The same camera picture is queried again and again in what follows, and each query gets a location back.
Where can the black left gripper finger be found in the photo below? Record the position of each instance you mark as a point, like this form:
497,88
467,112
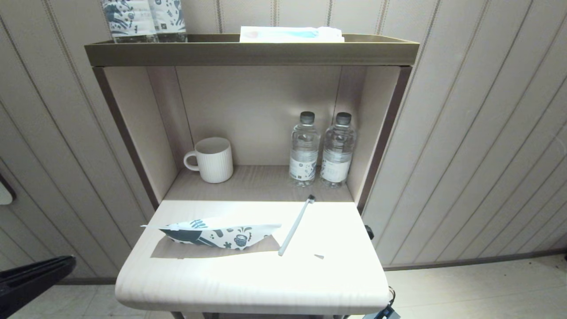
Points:
31,283

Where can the blue patterned plastic bag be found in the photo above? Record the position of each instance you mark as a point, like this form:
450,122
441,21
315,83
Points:
221,237

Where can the white ribbed ceramic mug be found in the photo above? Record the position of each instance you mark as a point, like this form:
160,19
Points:
215,164

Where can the white toothbrush with dark head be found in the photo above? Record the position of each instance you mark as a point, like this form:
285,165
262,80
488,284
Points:
296,226

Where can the beige wooden shelf cabinet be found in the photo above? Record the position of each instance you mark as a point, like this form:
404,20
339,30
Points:
248,110

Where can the clear water bottle black cap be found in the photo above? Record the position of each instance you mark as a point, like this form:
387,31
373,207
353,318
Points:
337,150
304,150

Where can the small black cabinet knob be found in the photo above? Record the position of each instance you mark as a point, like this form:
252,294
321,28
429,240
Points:
368,231

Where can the black blue plastic part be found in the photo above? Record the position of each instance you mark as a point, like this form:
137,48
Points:
385,312

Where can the white blue tissue pack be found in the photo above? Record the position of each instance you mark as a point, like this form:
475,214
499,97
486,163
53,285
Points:
288,34

